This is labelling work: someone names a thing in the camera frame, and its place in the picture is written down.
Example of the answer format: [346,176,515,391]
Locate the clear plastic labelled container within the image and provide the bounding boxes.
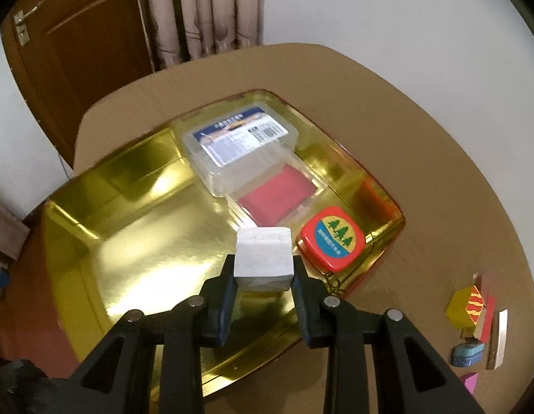
[182,102,299,197]

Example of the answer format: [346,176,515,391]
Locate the brown wooden door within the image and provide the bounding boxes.
[0,0,153,164]

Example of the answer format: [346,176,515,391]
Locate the red rectangular box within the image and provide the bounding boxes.
[473,295,496,343]

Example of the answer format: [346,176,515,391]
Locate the door handle plate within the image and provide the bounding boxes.
[13,5,39,46]

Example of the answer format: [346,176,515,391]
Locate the yellow orange striped cube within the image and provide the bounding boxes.
[445,285,485,329]

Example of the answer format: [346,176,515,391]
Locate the gold tray box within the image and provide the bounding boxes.
[42,90,405,359]

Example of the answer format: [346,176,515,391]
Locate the white zigzag patterned box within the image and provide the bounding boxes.
[234,227,294,293]

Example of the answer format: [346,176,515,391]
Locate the red round tape measure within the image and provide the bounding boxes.
[298,206,366,273]

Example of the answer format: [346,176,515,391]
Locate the patterned curtain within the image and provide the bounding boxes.
[137,0,264,71]

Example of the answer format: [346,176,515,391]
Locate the brown wooden block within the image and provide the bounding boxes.
[473,273,483,293]

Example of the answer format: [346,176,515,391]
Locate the pink rectangular box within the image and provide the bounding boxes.
[460,372,479,394]

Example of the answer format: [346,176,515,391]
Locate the gold metallic box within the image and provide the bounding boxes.
[486,309,509,370]

